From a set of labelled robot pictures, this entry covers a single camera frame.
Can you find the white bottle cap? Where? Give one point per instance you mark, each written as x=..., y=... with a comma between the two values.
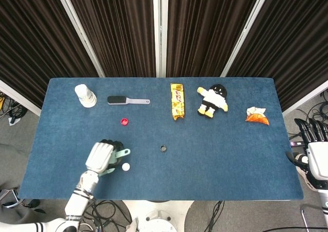
x=125, y=166

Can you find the black white yellow plush doll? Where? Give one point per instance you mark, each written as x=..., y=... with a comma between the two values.
x=214, y=99

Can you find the dark brown curtain panel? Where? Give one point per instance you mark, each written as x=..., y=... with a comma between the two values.
x=205, y=29
x=294, y=44
x=118, y=29
x=33, y=44

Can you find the small green hand broom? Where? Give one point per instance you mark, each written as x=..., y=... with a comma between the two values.
x=123, y=153

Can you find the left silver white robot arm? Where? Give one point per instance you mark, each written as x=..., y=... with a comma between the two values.
x=77, y=203

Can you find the blue table cloth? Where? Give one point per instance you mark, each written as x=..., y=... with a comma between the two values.
x=179, y=175

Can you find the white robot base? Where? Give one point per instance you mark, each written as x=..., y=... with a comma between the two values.
x=159, y=216

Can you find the red bottle cap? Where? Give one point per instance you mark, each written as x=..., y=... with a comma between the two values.
x=124, y=121

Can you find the white paper scrap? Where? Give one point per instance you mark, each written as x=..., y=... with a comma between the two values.
x=14, y=120

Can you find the crumpled orange white snack bag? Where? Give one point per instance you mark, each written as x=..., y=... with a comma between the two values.
x=257, y=117

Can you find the yellow gold snack pack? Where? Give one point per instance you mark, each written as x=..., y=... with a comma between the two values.
x=177, y=101

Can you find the grey metal tube frame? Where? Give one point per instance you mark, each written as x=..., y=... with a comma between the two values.
x=303, y=216

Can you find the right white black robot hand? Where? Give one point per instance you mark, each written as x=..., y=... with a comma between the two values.
x=319, y=160

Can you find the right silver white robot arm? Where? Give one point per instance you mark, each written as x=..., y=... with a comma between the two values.
x=323, y=198

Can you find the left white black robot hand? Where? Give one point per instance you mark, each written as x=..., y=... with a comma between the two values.
x=100, y=157

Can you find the white double partition post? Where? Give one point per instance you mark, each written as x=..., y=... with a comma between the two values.
x=160, y=31

